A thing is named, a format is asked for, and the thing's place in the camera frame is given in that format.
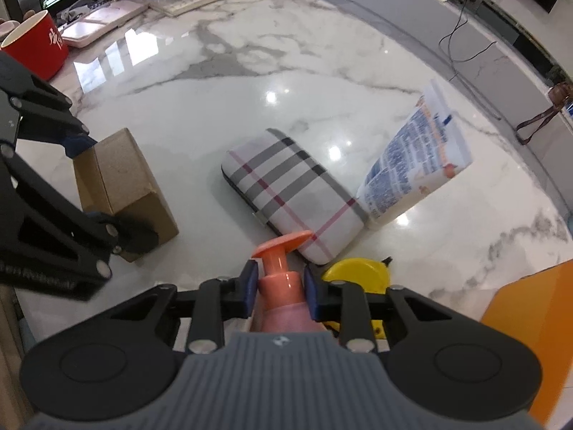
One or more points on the pink flat case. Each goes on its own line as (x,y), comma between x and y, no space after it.
(98,27)

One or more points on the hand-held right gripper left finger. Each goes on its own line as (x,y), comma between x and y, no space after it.
(250,289)

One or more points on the orange storage box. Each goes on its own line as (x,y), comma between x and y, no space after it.
(537,313)

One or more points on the white lotion tube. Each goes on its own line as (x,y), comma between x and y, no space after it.
(412,156)

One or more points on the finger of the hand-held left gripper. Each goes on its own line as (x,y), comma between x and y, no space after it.
(130,235)
(78,144)

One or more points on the pink pump bottle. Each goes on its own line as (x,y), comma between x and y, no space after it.
(280,286)

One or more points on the yellow tape measure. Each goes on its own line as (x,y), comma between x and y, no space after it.
(353,273)

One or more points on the brown cardboard box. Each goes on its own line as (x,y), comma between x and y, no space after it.
(121,174)

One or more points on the plaid zip case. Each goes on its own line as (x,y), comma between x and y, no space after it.
(286,179)

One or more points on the red mug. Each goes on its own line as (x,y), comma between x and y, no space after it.
(40,45)

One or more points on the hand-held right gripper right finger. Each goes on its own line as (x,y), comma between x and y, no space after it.
(312,298)

